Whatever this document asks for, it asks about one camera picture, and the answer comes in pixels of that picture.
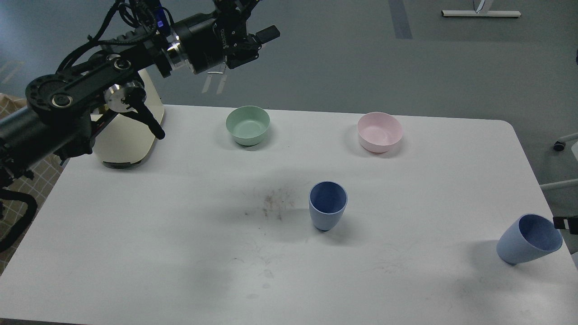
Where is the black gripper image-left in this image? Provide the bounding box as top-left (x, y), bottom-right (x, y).
top-left (169, 0), bottom-right (280, 74)

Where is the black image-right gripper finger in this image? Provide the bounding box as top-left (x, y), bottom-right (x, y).
top-left (553, 216), bottom-right (578, 234)

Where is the blue cup image-right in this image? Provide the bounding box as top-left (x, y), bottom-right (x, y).
top-left (497, 214), bottom-right (563, 265)

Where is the blue cup image-left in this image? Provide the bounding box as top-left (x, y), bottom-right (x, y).
top-left (309, 181), bottom-right (348, 231)

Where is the white chair base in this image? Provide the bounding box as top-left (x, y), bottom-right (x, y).
top-left (540, 132), bottom-right (578, 190)

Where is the green bowl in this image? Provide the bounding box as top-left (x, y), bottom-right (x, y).
top-left (225, 106), bottom-right (270, 146)

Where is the cream toaster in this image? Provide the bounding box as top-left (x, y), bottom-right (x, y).
top-left (93, 69), bottom-right (165, 169)

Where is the pink bowl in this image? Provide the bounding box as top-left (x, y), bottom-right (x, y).
top-left (356, 112), bottom-right (403, 153)

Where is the white desk foot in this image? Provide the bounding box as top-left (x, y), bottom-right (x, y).
top-left (440, 0), bottom-right (522, 19)

